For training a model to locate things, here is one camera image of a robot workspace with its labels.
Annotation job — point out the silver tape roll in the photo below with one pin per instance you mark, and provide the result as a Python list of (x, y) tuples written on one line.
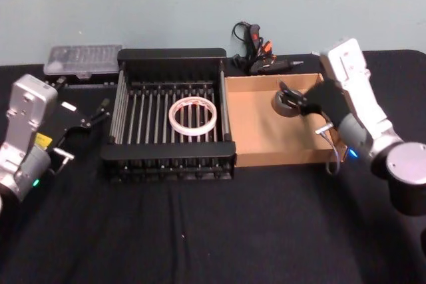
[(279, 109)]

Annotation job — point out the black tool with red switch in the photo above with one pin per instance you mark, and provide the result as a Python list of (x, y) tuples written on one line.
[(269, 66)]

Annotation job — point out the clear plastic case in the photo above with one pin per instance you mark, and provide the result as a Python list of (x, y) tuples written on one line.
[(83, 60)]

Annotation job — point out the black rack with steel bars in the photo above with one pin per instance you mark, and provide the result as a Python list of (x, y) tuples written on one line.
[(166, 151)]

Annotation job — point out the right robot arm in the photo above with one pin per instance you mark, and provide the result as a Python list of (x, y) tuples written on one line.
[(362, 104)]

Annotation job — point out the black table cloth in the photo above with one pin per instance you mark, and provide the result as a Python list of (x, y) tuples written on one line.
[(100, 247)]

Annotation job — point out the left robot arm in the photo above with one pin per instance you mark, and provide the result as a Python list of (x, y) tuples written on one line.
[(23, 119)]

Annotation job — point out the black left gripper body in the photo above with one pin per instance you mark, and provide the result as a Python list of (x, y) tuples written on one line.
[(63, 118)]

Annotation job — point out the white tape roll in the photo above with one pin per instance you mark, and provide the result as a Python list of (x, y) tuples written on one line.
[(173, 121)]

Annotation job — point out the shallow brown cardboard tray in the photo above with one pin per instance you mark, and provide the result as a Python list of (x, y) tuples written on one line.
[(259, 134)]

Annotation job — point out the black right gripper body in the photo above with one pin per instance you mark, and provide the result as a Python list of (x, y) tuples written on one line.
[(327, 101)]

